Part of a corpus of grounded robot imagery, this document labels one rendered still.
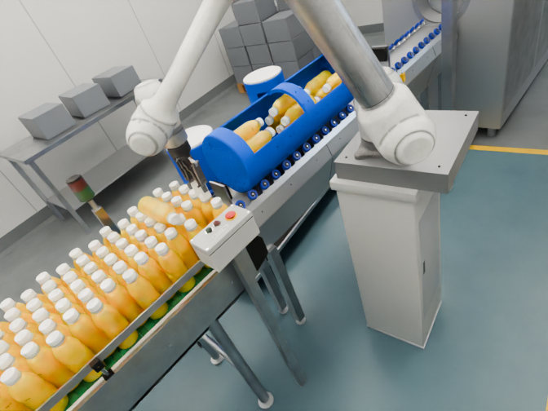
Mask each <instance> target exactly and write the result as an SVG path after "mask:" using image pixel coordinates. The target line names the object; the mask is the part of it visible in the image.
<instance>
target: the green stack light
mask: <svg viewBox="0 0 548 411"><path fill-rule="evenodd" d="M74 195H75V196H76V197H77V198H78V200H79V201H80V202H86V201H89V200H90V199H91V198H93V197H94V195H95V193H94V191H93V190H92V189H91V187H90V186H89V184H88V185H87V187H86V188H85V189H83V190H82V191H80V192H76V193H74Z"/></svg>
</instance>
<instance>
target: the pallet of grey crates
mask: <svg viewBox="0 0 548 411"><path fill-rule="evenodd" d="M276 3H277V6H276V5H275V3H274V0H234V1H233V3H232V4H231V7H232V11H233V14H234V16H235V19H236V20H234V21H233V22H232V23H230V24H228V25H226V26H224V27H222V28H221V29H219V34H220V37H221V39H222V41H223V45H224V48H225V51H226V53H227V55H228V59H229V62H230V65H231V66H232V70H233V72H234V75H235V78H236V81H237V87H238V90H239V92H240V93H245V92H246V90H245V86H244V82H243V80H244V78H245V77H246V76H247V75H248V74H250V73H252V72H253V71H255V70H258V69H261V68H265V67H268V66H279V67H281V69H282V71H283V74H284V78H285V80H286V79H288V78H289V77H291V76H292V75H294V74H295V73H296V72H297V71H299V70H300V69H302V68H304V67H305V66H306V65H308V64H310V63H311V62H312V61H313V60H315V59H316V58H318V57H319V56H320V55H322V53H321V51H320V49H319V48H318V47H317V45H316V44H315V43H314V42H313V40H312V38H311V37H310V36H309V34H308V33H307V31H306V30H305V28H304V27H303V26H302V25H301V23H300V22H299V21H298V19H297V17H296V16H295V15H294V13H293V12H292V11H291V10H290V8H289V6H288V5H287V4H286V2H285V0H276Z"/></svg>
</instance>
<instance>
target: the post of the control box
mask: <svg viewBox="0 0 548 411"><path fill-rule="evenodd" d="M231 263H232V265H233V267H234V268H235V270H236V273H237V274H238V276H239V277H240V279H241V282H242V284H243V285H244V287H245V289H246V291H247V293H248V294H249V296H250V298H251V300H252V302H253V304H254V305H255V307H256V309H257V311H258V313H259V315H260V316H261V318H262V320H263V323H264V324H265V325H266V327H267V330H268V332H269V333H270V335H271V336H272V339H273V341H274V343H275V344H276V346H277V348H278V350H279V352H280V353H281V355H282V357H283V359H284V361H285V363H286V364H287V366H288V368H289V371H290V372H291V373H292V375H293V377H294V380H295V382H296V383H297V384H298V385H300V386H301V387H302V386H303V384H304V383H305V382H306V381H307V380H306V379H305V377H304V375H303V372H302V370H301V369H300V367H299V365H298V362H297V361H296V359H295V357H294V354H293V352H292V351H291V349H290V347H289V344H288V343H287V341H286V339H285V336H284V334H283V333H282V331H281V328H280V326H279V325H278V323H277V321H276V318H275V317H274V315H273V313H272V310H271V308H270V307H269V305H268V303H267V300H266V299H265V297H264V295H263V292H262V290H261V289H260V287H259V284H258V282H257V281H256V279H255V277H254V274H253V272H252V271H251V269H250V266H249V264H248V263H247V261H246V259H245V256H244V255H243V253H242V251H241V252H240V253H239V254H238V255H237V256H236V257H235V258H234V259H233V260H232V261H231Z"/></svg>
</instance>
